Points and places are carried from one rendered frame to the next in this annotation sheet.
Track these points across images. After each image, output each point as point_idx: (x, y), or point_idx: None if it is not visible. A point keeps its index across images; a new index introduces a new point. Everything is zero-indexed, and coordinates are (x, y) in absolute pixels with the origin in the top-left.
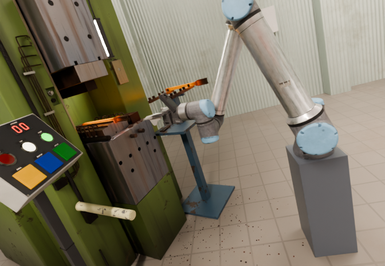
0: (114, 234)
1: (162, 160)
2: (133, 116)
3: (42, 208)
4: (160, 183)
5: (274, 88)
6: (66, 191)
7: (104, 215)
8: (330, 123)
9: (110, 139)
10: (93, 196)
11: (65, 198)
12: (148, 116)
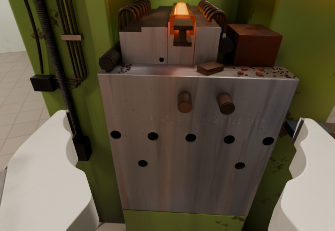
0: (114, 187)
1: (247, 194)
2: (252, 45)
3: None
4: (204, 218)
5: None
6: (57, 98)
7: (108, 162)
8: None
9: (108, 68)
10: (100, 132)
11: (54, 106)
12: (40, 127)
